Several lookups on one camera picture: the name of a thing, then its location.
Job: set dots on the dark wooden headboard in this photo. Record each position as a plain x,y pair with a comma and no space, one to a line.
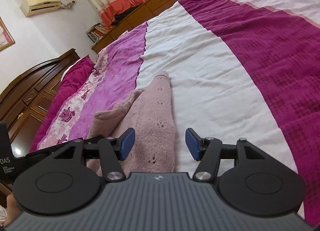
30,91

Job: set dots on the long wooden cabinet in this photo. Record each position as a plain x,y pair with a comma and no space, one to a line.
160,1

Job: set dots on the framed wall picture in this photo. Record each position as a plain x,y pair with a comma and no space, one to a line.
5,36

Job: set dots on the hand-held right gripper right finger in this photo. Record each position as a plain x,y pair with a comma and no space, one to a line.
193,143

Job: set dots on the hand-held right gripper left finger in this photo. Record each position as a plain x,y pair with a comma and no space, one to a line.
126,143

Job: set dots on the magenta plush pillow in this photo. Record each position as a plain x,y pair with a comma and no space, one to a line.
67,83

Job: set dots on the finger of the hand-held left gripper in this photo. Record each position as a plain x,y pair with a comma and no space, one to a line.
41,153

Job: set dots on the cream wall air conditioner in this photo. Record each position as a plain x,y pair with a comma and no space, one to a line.
40,5

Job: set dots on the dark cloth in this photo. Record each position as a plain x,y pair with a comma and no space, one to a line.
122,16

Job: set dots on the person's left hand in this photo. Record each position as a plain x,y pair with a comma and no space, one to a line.
13,207

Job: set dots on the purple striped floral blanket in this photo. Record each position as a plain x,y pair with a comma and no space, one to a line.
225,71

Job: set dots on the stack of books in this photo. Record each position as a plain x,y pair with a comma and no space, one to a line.
96,32

